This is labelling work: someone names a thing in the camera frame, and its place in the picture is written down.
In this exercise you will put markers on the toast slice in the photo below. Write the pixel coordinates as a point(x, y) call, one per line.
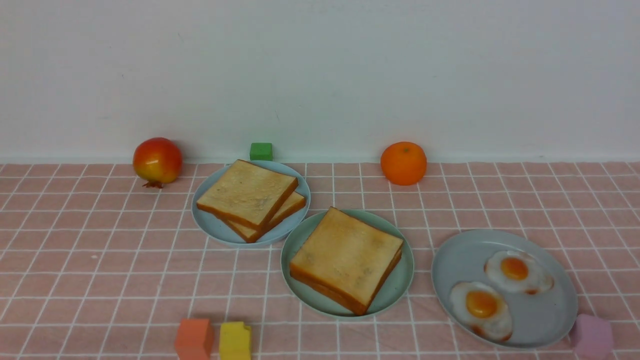
point(352, 281)
point(339, 233)
point(246, 193)
point(293, 203)

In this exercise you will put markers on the grey egg plate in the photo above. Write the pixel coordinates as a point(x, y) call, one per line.
point(538, 320)

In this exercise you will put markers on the green cube block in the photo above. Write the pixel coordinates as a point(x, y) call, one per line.
point(261, 151)

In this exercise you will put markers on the orange mandarin fruit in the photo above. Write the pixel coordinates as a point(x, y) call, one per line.
point(404, 163)

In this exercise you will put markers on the light blue bread plate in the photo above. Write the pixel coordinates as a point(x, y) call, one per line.
point(222, 233)

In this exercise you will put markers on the mint green centre plate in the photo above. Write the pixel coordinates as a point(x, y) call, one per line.
point(393, 289)

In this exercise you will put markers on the red yellow pomegranate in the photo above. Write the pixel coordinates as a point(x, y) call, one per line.
point(157, 161)

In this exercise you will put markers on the yellow block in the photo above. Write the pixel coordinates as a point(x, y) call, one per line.
point(235, 341)

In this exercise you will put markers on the orange block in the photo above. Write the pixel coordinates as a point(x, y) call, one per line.
point(194, 339)

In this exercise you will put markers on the lower fried egg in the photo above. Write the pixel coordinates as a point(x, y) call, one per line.
point(482, 310)

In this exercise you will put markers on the fried egg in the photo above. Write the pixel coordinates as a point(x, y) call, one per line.
point(517, 272)
point(482, 310)

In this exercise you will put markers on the right fried egg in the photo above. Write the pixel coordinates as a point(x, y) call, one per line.
point(517, 272)

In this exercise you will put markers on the pink block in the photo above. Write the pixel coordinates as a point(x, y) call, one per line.
point(592, 337)

